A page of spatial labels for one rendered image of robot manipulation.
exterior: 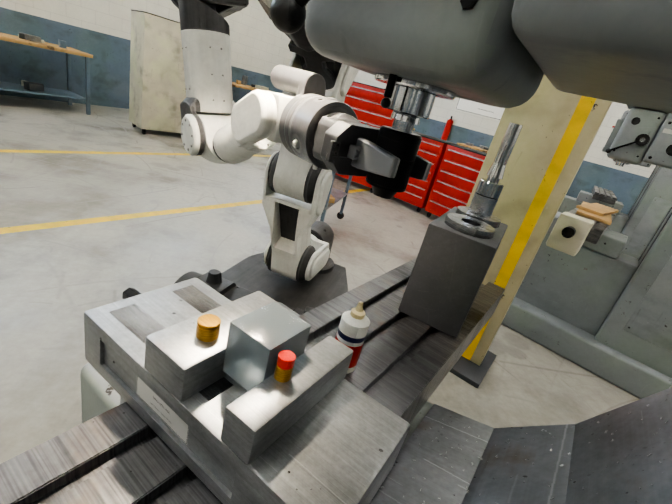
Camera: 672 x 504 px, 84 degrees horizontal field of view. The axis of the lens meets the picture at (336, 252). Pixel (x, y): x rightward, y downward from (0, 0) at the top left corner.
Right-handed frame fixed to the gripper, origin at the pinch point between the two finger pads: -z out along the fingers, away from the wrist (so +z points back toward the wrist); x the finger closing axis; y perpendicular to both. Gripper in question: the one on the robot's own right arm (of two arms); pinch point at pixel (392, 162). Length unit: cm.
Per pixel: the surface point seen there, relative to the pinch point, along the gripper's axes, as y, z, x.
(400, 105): -5.8, -0.8, -2.2
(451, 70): -9.1, -9.0, -7.0
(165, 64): 25, 594, 147
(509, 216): 32, 54, 164
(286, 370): 17.5, -8.5, -15.2
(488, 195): 5.7, 6.8, 38.0
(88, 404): 57, 32, -25
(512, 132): -6.3, 7.7, 38.8
